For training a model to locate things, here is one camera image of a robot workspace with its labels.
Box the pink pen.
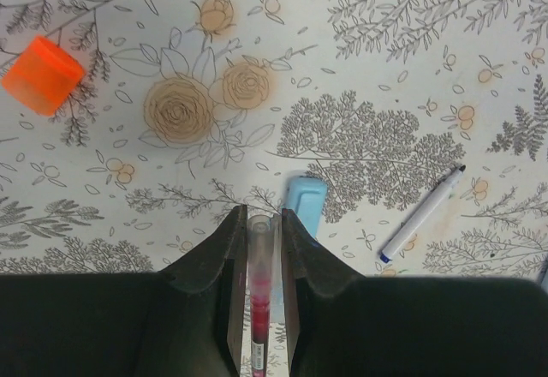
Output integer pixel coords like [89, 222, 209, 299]
[247, 215, 274, 376]

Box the light blue marker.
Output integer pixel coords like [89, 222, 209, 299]
[270, 177, 328, 323]

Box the white thin pen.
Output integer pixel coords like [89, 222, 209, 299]
[379, 165, 466, 263]

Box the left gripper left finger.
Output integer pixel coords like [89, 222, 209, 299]
[1, 206, 247, 376]

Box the orange highlighter cap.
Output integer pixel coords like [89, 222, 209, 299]
[1, 36, 86, 117]

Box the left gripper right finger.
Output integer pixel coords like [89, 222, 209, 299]
[282, 210, 547, 376]

